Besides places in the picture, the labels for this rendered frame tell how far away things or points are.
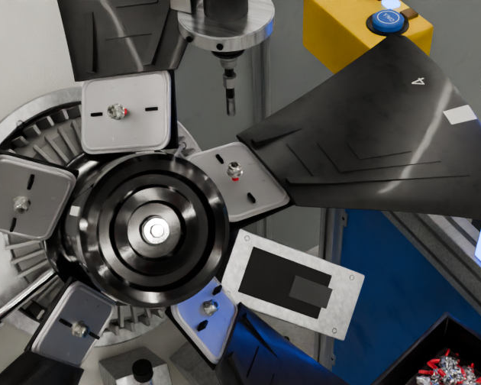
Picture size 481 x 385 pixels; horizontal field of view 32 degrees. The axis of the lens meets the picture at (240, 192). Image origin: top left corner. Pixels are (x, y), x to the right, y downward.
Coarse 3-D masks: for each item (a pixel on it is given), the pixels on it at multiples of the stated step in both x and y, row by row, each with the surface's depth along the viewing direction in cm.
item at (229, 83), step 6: (228, 72) 64; (228, 78) 64; (234, 78) 64; (228, 84) 64; (234, 84) 64; (228, 90) 65; (228, 96) 65; (234, 96) 66; (228, 102) 66; (234, 102) 66; (228, 108) 66; (234, 108) 66; (228, 114) 67; (234, 114) 67
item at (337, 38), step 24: (312, 0) 113; (336, 0) 112; (360, 0) 112; (312, 24) 115; (336, 24) 109; (360, 24) 108; (408, 24) 107; (312, 48) 118; (336, 48) 112; (360, 48) 106; (336, 72) 114
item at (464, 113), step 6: (456, 108) 81; (462, 108) 81; (468, 108) 82; (444, 114) 80; (450, 114) 81; (456, 114) 81; (462, 114) 81; (468, 114) 81; (450, 120) 80; (456, 120) 80; (462, 120) 81; (468, 120) 81
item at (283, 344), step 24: (240, 312) 75; (240, 336) 73; (264, 336) 76; (240, 360) 71; (264, 360) 74; (288, 360) 77; (312, 360) 80; (240, 384) 69; (264, 384) 72; (288, 384) 75; (312, 384) 78; (336, 384) 81
